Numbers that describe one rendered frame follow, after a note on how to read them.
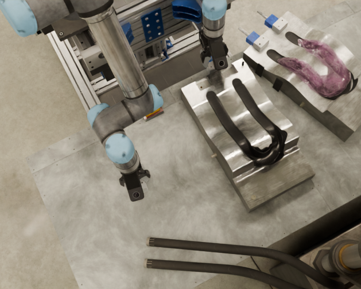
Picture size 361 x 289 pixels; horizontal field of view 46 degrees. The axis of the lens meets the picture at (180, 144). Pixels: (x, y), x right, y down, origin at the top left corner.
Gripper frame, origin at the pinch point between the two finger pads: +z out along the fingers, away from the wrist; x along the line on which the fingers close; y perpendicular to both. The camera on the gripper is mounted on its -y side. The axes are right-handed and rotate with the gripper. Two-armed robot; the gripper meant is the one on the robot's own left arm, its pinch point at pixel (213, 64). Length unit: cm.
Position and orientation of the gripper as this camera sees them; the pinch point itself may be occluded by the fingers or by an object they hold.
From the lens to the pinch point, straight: 167.4
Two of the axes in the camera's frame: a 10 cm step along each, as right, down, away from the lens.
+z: 0.5, 3.3, 9.4
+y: -3.2, -8.9, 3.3
